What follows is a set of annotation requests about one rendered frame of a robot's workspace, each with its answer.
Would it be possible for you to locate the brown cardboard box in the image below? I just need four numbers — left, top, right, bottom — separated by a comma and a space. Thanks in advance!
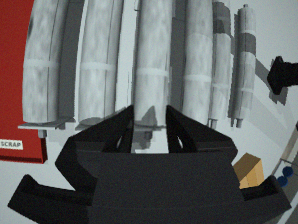
233, 153, 264, 189

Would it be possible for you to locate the red scrap tray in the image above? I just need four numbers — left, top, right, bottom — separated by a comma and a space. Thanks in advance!
0, 0, 47, 164

